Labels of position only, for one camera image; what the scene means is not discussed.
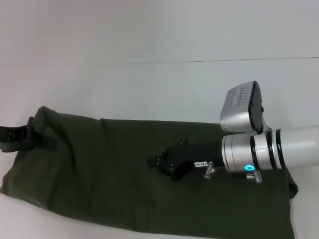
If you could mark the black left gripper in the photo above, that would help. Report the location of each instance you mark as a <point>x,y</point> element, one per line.
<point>11,139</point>

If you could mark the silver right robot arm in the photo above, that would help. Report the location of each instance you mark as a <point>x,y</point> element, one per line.
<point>274,149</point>

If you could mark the silver metal connector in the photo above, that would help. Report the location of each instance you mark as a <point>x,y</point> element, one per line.
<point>209,170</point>

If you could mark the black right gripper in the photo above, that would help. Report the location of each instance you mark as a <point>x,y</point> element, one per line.
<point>189,156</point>

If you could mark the white numbered label sticker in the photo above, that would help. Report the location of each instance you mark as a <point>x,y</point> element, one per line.
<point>200,164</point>

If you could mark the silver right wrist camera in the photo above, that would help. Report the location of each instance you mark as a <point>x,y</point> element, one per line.
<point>241,109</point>

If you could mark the silver plug with black boot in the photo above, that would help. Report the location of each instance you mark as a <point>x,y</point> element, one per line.
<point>251,177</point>

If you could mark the dark green FREE t-shirt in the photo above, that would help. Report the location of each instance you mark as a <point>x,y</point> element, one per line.
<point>99,186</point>

